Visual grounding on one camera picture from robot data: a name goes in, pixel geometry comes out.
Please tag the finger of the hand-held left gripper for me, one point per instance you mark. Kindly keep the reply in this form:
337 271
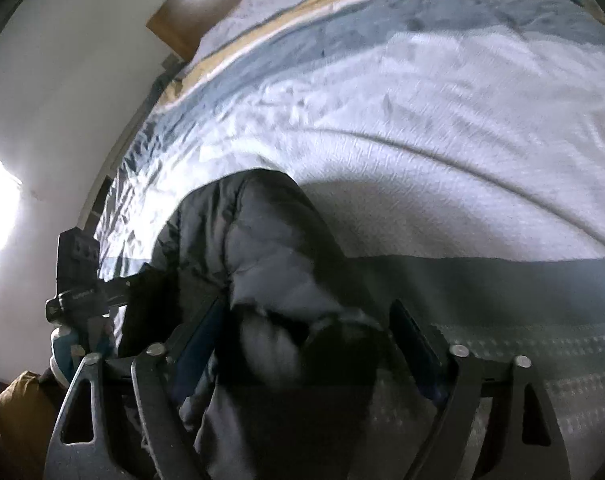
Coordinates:
135 287

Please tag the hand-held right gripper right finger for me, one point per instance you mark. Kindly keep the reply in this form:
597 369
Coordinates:
415 340

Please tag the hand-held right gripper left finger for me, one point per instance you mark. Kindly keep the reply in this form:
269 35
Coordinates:
197 342

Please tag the black hooded puffer coat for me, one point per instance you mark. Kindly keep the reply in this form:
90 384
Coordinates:
272 285

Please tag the person's left hand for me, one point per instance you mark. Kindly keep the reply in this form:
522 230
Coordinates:
98 337

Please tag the mustard brown cushion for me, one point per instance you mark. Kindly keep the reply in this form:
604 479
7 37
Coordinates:
27 420

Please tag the striped duvet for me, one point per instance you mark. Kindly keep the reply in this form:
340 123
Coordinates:
407 160

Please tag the wooden headboard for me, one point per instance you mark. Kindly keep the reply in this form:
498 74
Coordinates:
197 5

